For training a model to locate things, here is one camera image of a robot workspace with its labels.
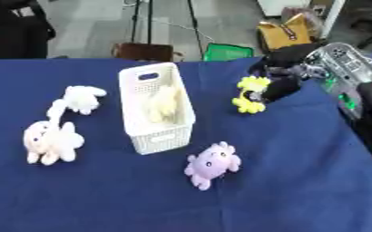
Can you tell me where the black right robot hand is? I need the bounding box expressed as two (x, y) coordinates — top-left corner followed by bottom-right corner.
(248, 43), (326, 104)

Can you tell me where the yellow soft toy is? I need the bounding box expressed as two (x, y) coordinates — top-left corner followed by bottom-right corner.
(230, 75), (274, 115)

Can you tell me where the brown box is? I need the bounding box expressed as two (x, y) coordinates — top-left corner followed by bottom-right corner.
(111, 42), (177, 63)

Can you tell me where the yellow bag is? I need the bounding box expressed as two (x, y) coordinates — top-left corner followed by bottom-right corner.
(256, 12), (323, 53)

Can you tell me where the green crate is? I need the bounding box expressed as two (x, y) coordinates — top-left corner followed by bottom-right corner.
(201, 42), (256, 63)

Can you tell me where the purple soft toy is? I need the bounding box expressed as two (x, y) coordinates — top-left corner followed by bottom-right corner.
(182, 140), (243, 191)

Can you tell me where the cream soft toy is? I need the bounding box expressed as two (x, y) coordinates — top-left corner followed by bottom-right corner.
(144, 85), (181, 124)

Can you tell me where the white plastic basket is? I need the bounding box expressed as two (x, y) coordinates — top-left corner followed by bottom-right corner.
(117, 62), (198, 156)

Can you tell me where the black tripod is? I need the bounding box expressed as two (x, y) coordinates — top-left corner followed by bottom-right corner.
(127, 0), (205, 51)

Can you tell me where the white long soft toy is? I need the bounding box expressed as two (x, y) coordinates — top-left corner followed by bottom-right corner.
(44, 85), (109, 128)

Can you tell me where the white pink soft toy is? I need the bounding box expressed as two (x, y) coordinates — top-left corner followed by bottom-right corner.
(22, 120), (86, 167)

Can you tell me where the person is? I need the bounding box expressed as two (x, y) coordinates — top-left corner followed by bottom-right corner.
(0, 0), (58, 60)

